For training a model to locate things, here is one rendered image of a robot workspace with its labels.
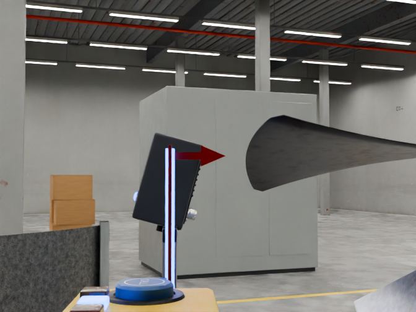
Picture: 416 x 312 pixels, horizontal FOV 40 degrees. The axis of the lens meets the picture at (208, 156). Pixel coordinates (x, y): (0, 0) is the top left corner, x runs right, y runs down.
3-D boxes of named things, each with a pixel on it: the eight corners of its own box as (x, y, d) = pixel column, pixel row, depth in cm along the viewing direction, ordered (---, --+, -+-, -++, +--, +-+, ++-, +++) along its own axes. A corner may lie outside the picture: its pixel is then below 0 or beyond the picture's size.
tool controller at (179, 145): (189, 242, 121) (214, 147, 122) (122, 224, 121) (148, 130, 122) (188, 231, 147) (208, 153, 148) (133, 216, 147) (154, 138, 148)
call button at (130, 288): (173, 311, 38) (173, 284, 38) (111, 311, 37) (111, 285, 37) (174, 298, 42) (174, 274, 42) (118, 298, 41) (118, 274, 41)
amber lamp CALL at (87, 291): (106, 299, 38) (106, 290, 38) (79, 299, 38) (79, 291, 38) (109, 294, 40) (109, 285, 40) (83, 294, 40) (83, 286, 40)
